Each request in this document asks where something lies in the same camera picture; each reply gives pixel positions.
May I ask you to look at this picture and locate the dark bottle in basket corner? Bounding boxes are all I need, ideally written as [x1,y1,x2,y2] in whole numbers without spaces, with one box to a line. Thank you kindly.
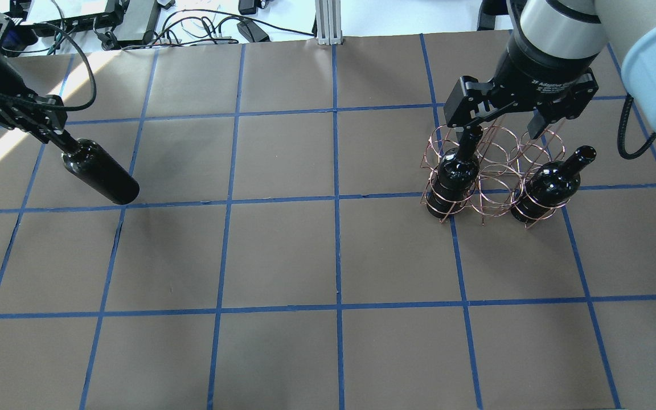
[510,145,597,225]

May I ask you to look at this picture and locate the dark bottle under basket handle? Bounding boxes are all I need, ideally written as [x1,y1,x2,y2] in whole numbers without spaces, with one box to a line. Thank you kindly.
[426,126,483,220]

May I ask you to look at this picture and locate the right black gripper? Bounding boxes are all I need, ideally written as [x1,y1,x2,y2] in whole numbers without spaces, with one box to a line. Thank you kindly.
[444,54,599,140]

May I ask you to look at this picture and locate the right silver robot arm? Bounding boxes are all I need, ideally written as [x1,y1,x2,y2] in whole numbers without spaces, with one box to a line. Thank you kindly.
[444,1,656,138]

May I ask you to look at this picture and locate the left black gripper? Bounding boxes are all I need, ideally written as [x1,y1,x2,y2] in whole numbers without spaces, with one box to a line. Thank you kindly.
[0,90,80,153]

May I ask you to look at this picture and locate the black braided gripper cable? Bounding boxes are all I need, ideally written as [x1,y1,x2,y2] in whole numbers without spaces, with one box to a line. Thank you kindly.
[0,23,98,112]

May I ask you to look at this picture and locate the copper wire wine basket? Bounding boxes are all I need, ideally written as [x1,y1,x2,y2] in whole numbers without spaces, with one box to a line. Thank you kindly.
[421,121,571,224]

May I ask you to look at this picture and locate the aluminium frame post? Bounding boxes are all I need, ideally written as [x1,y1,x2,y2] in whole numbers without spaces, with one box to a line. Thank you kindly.
[315,0,343,45]

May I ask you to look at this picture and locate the black power adapter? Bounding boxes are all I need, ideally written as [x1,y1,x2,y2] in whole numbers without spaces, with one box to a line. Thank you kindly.
[236,20,271,43]

